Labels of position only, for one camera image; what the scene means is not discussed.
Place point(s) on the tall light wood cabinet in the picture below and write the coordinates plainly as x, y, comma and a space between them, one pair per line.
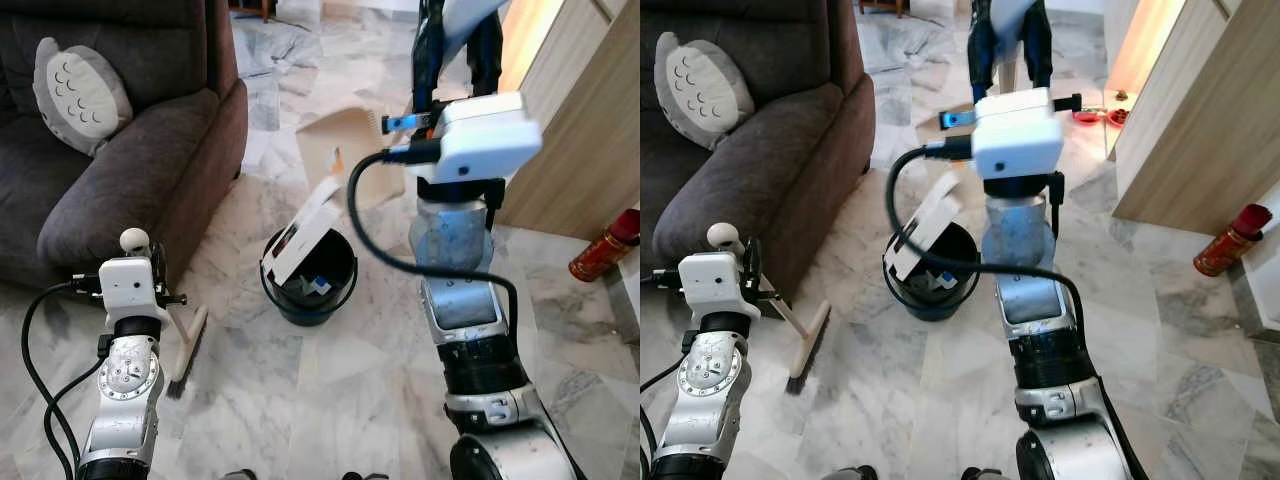
1200, 130
590, 120

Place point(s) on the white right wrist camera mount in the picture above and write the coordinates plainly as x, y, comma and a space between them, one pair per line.
1015, 140
490, 140

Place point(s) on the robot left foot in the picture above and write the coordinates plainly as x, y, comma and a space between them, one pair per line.
852, 473
240, 475

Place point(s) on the dark grey fabric sofa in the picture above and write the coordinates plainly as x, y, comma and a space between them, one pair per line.
140, 170
760, 180

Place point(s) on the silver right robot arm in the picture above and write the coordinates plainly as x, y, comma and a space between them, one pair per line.
470, 300
1035, 310

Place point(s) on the long white product box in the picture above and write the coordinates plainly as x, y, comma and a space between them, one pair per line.
925, 225
300, 235

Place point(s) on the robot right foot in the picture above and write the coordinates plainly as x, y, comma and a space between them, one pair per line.
983, 474
362, 476

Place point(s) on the dark blue plastic bucket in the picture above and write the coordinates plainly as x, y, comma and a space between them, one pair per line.
935, 308
310, 310

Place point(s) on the small red bowl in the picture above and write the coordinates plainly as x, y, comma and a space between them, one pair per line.
1119, 117
1086, 117

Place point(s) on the red spray can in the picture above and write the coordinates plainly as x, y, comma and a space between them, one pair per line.
1225, 250
600, 258

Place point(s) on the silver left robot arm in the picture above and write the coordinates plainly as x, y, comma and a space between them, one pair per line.
710, 380
125, 380

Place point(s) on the beige broom with purple bristles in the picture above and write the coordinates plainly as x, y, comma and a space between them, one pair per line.
810, 345
190, 345

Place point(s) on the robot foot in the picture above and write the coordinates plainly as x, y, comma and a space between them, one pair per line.
362, 476
240, 475
852, 473
983, 474

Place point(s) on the grey paw print pillow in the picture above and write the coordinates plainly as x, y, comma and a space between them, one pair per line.
80, 95
705, 90

